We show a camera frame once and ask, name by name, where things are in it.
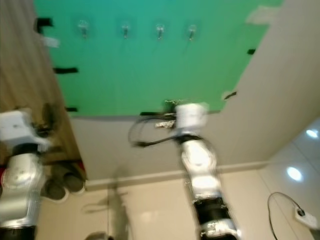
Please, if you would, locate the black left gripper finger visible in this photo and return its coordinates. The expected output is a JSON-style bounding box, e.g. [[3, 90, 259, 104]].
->
[[42, 102, 62, 128]]

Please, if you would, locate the grey slipper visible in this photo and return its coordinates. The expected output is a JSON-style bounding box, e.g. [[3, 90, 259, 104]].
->
[[60, 171, 87, 195], [42, 178, 70, 204]]

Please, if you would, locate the grey wooden cabinet door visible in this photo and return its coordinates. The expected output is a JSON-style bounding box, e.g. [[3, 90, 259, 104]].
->
[[0, 0, 87, 178]]

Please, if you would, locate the white paper label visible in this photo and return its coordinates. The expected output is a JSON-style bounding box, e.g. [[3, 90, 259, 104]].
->
[[41, 36, 61, 49]]

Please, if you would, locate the robot left leg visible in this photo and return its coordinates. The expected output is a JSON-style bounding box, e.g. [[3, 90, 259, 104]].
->
[[85, 231, 108, 240]]

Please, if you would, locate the white tape piece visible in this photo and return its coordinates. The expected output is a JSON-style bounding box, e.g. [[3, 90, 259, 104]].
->
[[245, 5, 281, 26]]

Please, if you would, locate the white power strip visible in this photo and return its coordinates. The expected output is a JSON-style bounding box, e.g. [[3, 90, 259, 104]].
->
[[294, 206, 320, 231]]

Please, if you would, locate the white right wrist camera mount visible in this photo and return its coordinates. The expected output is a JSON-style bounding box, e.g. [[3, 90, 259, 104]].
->
[[174, 102, 210, 137]]

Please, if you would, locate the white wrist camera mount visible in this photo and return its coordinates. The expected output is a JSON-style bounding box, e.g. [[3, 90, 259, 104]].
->
[[174, 102, 210, 137], [0, 110, 52, 152]]

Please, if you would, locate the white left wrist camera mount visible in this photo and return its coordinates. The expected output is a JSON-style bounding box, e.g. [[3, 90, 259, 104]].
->
[[0, 110, 52, 152]]

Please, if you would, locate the green wall board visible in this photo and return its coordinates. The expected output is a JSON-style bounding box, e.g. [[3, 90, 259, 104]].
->
[[33, 0, 284, 118]]

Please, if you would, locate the looped right wrist camera cable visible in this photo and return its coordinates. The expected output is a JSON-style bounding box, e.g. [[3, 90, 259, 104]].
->
[[128, 116, 181, 149]]

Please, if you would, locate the clear wall hook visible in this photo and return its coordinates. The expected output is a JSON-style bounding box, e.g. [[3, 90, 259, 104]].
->
[[154, 22, 167, 41], [78, 19, 91, 40], [119, 21, 132, 40], [185, 23, 199, 42]]

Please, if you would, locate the black power strip cable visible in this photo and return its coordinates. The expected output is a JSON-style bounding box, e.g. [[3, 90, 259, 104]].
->
[[267, 192, 307, 240]]

